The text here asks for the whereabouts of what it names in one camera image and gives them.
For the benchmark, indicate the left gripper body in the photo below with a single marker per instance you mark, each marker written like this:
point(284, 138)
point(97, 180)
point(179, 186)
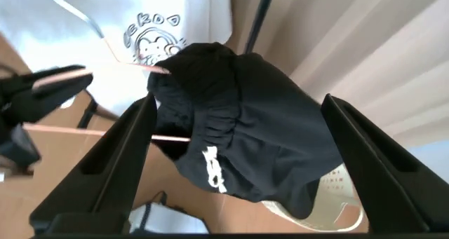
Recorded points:
point(17, 144)

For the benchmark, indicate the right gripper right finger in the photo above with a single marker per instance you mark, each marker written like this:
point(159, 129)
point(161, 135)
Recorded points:
point(396, 183)

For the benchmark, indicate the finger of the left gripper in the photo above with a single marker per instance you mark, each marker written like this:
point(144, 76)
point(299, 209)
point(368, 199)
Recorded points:
point(42, 102)
point(21, 81)

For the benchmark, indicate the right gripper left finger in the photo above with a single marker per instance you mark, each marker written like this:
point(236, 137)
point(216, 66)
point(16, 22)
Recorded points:
point(105, 176)

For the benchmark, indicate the pink clothes hanger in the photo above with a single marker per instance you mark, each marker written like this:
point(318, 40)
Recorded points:
point(70, 74)

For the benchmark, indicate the black garment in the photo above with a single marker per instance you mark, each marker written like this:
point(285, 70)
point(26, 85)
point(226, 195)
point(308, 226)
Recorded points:
point(263, 134)

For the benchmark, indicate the white printed t-shirt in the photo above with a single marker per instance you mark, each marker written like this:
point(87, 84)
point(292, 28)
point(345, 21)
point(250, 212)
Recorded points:
point(158, 0)

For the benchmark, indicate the white laundry basket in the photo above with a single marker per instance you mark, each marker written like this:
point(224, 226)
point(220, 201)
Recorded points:
point(333, 204)

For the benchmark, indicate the black clothes rack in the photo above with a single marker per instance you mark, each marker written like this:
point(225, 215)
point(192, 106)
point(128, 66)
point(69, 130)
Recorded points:
point(257, 18)

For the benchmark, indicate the beige curtain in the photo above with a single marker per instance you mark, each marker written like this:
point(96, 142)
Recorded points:
point(368, 56)

